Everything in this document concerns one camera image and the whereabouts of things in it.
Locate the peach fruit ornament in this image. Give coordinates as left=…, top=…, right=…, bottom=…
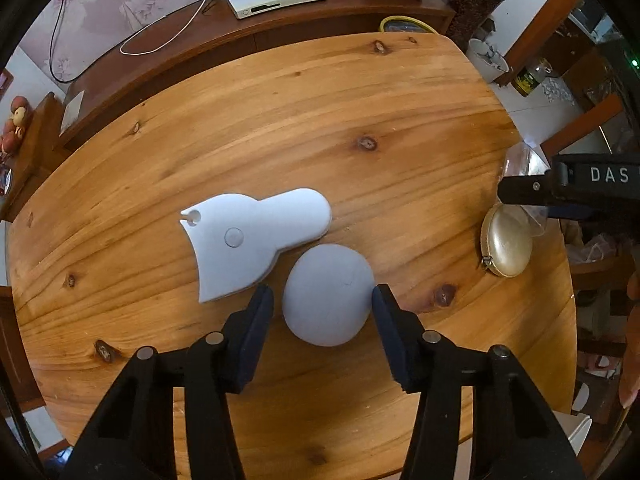
left=1, top=96, right=32, bottom=159

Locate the white charging cable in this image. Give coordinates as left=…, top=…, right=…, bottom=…
left=118, top=0, right=217, bottom=58

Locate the person's hand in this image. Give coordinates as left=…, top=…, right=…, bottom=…
left=618, top=272, right=640, bottom=408

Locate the white bucket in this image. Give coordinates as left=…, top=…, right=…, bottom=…
left=465, top=38, right=510, bottom=84

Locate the yellow-rimmed trash bin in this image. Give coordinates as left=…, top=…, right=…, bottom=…
left=378, top=15, right=438, bottom=35

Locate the white storage tray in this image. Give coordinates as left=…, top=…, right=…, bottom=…
left=553, top=411, right=592, bottom=455

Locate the clear plastic box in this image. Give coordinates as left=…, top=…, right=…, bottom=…
left=502, top=142, right=550, bottom=237

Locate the yellow oil bottle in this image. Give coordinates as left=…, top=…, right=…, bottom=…
left=512, top=56, right=553, bottom=98

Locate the brown wooden tv cabinet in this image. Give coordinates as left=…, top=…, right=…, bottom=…
left=58, top=0, right=454, bottom=151

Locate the gold round compact case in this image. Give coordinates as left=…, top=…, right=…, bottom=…
left=480, top=203, right=533, bottom=278

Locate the small wooden side cabinet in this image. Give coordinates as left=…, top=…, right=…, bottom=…
left=1, top=92, right=72, bottom=222

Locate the white bottle-shaped plastic piece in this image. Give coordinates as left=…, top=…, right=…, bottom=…
left=180, top=188, right=332, bottom=304

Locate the dark woven tall basket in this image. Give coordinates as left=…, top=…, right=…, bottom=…
left=446, top=0, right=504, bottom=52

